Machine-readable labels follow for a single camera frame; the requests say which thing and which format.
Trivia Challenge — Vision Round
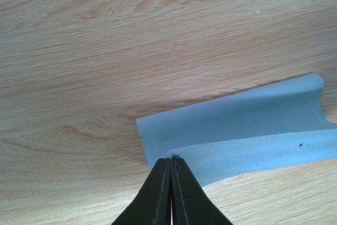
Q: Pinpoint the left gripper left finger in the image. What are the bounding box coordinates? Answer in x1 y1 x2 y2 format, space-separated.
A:
113 159 171 225

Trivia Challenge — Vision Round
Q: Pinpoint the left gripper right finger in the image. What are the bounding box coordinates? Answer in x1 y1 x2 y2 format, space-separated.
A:
171 157 231 224

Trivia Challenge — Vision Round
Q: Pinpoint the light blue cleaning cloth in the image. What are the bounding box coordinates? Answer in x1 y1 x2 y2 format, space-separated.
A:
136 74 336 186

